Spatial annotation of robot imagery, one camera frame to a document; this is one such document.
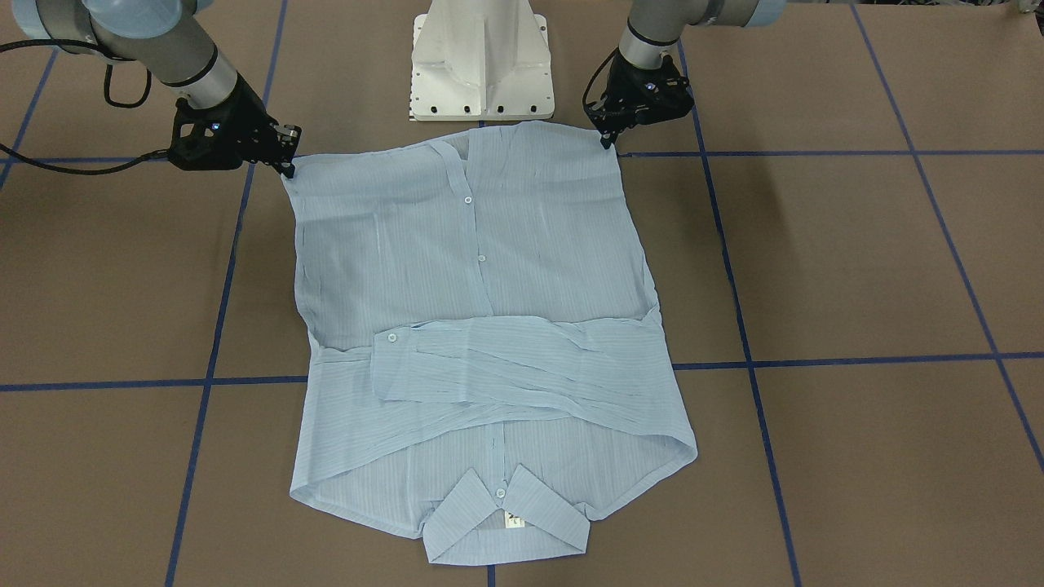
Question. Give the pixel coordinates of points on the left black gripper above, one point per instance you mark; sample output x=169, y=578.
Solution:
x=626, y=78

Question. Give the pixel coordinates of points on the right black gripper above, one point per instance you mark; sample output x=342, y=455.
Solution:
x=243, y=118

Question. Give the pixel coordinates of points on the light blue button shirt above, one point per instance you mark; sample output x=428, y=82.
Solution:
x=488, y=369

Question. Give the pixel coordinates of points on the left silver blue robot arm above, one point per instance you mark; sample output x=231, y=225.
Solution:
x=654, y=27

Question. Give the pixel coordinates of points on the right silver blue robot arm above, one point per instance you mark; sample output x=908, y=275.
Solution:
x=164, y=36

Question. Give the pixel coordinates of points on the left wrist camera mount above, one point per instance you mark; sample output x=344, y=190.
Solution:
x=664, y=100

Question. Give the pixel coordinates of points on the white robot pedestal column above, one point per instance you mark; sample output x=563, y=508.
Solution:
x=481, y=61

